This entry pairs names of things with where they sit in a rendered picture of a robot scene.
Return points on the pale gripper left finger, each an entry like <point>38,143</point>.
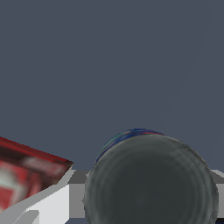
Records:
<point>49,201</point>

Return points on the red printed box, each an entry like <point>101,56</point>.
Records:
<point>26,172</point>

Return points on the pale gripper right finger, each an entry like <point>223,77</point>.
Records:
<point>219,186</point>

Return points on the grey-topped blue can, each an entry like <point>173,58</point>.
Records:
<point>151,180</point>

